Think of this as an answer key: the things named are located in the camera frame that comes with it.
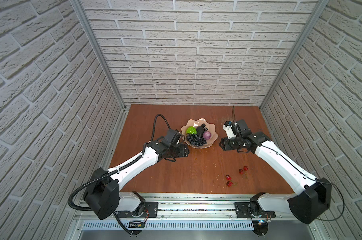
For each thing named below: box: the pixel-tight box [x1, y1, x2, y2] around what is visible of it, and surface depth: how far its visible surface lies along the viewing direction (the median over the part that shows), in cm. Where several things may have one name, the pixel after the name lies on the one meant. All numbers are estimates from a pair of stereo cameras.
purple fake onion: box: [203, 130, 212, 140], surface depth 99 cm
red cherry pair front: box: [225, 174, 238, 187], surface depth 84 cm
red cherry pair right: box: [238, 165, 249, 176], surface depth 88 cm
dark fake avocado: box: [196, 126, 204, 138], surface depth 101 cm
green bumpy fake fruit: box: [186, 126, 197, 135], surface depth 98 cm
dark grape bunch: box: [186, 133, 207, 147], surface depth 94 cm
